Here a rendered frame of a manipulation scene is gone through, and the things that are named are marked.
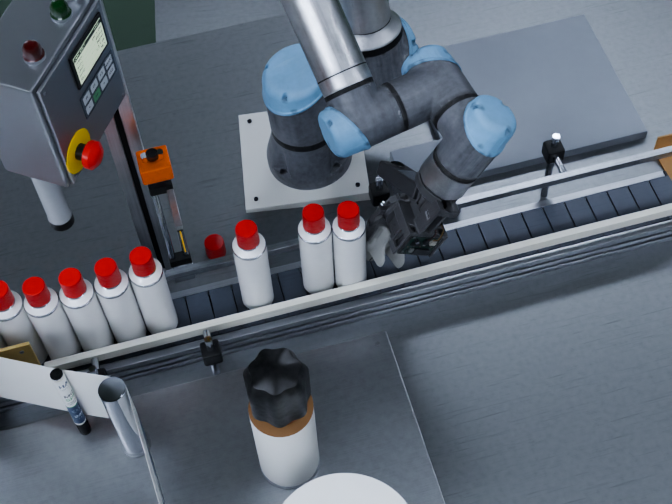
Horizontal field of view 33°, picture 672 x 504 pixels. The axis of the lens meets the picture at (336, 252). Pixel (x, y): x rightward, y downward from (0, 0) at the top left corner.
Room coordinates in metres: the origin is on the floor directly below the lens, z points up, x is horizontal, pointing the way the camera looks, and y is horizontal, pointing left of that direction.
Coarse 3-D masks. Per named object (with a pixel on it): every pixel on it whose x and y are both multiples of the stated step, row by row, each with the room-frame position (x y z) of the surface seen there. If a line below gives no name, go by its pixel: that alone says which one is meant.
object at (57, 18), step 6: (54, 0) 1.00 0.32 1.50; (60, 0) 1.00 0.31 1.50; (54, 6) 0.99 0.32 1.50; (60, 6) 0.99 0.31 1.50; (66, 6) 0.99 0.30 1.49; (54, 12) 0.99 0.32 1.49; (60, 12) 0.99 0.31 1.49; (66, 12) 0.99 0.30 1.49; (54, 18) 0.99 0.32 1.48; (60, 18) 0.98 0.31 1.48; (66, 18) 0.99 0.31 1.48
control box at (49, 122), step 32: (32, 0) 1.02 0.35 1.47; (96, 0) 1.02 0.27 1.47; (0, 32) 0.97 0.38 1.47; (32, 32) 0.97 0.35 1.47; (64, 32) 0.97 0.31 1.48; (0, 64) 0.92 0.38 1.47; (64, 64) 0.93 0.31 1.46; (96, 64) 0.99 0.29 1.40; (0, 96) 0.89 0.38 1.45; (32, 96) 0.88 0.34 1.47; (64, 96) 0.92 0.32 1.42; (0, 128) 0.90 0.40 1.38; (32, 128) 0.88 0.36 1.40; (64, 128) 0.90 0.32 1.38; (96, 128) 0.95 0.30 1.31; (32, 160) 0.89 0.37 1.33; (64, 160) 0.88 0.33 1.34
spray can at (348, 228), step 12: (348, 204) 0.97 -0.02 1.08; (336, 216) 0.98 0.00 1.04; (348, 216) 0.95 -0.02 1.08; (360, 216) 0.97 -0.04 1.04; (336, 228) 0.95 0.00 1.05; (348, 228) 0.94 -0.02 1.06; (360, 228) 0.95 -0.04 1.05; (336, 240) 0.94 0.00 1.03; (348, 240) 0.93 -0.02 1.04; (360, 240) 0.94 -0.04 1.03; (336, 252) 0.95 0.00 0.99; (348, 252) 0.93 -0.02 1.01; (360, 252) 0.94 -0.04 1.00; (336, 264) 0.95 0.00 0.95; (348, 264) 0.93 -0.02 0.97; (360, 264) 0.94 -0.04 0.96; (336, 276) 0.95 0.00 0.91; (348, 276) 0.94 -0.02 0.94; (360, 276) 0.94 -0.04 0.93
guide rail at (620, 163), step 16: (624, 160) 1.11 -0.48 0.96; (640, 160) 1.11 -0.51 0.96; (560, 176) 1.09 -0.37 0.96; (576, 176) 1.09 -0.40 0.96; (496, 192) 1.06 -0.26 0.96; (512, 192) 1.06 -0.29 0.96; (288, 240) 0.99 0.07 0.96; (224, 256) 0.97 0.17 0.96; (176, 272) 0.94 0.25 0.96; (192, 272) 0.95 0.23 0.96
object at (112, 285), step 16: (96, 272) 0.87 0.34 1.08; (112, 272) 0.87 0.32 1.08; (96, 288) 0.87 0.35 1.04; (112, 288) 0.87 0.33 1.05; (128, 288) 0.88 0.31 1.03; (112, 304) 0.86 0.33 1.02; (128, 304) 0.87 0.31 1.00; (112, 320) 0.86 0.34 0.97; (128, 320) 0.86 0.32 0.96; (128, 336) 0.86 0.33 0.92; (144, 336) 0.87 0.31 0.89
